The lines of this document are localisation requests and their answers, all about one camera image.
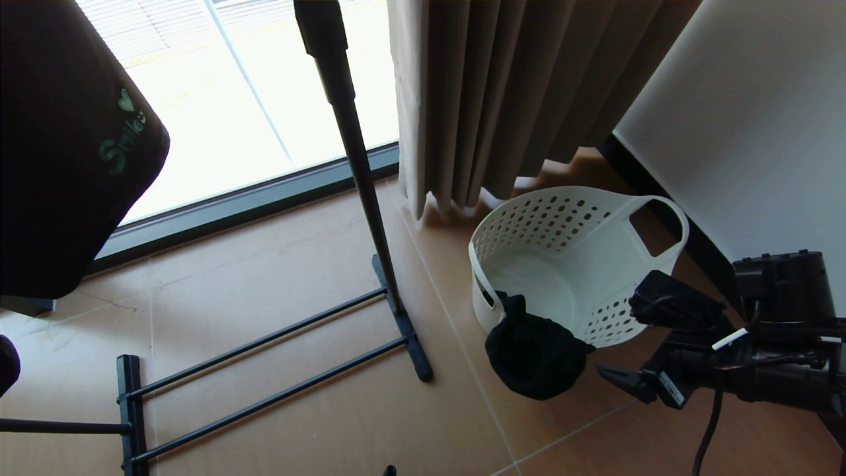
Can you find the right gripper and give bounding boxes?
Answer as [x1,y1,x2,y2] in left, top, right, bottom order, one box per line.
[597,329,840,414]

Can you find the heap of clothes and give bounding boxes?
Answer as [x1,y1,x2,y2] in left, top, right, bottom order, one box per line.
[484,291,596,401]

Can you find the black garment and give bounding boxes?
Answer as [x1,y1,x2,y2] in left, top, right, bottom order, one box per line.
[0,0,171,300]

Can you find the white laundry basket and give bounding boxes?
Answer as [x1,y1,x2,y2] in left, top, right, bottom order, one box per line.
[468,186,690,349]

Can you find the black clothes rack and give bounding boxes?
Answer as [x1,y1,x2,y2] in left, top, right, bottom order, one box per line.
[0,0,435,476]

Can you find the brown curtain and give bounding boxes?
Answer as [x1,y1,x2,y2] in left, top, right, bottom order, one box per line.
[387,0,703,220]

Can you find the window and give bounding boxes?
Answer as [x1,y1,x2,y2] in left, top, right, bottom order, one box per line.
[0,0,401,317]

